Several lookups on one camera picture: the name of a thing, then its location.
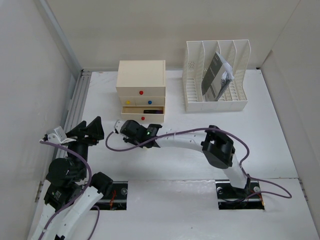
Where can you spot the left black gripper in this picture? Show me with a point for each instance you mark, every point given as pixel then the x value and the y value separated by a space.
pixel 93 130

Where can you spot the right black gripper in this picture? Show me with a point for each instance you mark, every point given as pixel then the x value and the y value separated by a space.
pixel 127 139

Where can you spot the purple capped black highlighter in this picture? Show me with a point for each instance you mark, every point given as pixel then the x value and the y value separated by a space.
pixel 153 111

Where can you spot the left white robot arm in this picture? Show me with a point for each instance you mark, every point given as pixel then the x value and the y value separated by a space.
pixel 60 215

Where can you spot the cream drawer cabinet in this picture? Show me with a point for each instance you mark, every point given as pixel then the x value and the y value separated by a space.
pixel 141 73

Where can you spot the dark grey booklet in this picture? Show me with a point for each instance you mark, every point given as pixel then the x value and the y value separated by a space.
pixel 217 79

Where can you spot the white mesh file organizer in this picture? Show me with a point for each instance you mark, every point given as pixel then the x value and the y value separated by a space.
pixel 198 56

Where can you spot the aluminium rail frame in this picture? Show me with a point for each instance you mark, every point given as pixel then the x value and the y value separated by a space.
pixel 76 105

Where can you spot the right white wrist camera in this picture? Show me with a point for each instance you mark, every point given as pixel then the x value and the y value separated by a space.
pixel 118 125

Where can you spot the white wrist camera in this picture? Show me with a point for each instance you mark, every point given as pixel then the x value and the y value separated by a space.
pixel 118 125
pixel 57 136

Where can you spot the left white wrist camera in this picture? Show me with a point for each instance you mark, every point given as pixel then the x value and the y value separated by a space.
pixel 57 136

